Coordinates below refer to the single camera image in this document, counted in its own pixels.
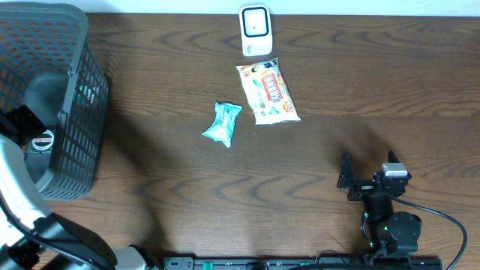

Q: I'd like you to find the teal wet wipes pack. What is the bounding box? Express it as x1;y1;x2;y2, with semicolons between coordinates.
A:
202;102;243;148

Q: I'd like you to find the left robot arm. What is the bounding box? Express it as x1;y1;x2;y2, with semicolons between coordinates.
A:
1;135;164;269

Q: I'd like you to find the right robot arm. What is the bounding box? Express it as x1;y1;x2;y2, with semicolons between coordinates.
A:
337;151;422;256

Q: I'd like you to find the white barcode scanner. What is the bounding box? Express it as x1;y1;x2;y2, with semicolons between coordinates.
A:
238;4;273;57

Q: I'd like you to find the green round-label ointment box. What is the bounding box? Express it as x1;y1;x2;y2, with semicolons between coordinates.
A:
28;130;55;154

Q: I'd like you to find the grey plastic mesh basket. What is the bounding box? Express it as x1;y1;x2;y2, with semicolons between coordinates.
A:
1;1;110;201

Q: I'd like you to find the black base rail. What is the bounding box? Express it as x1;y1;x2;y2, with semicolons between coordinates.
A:
162;254;443;270

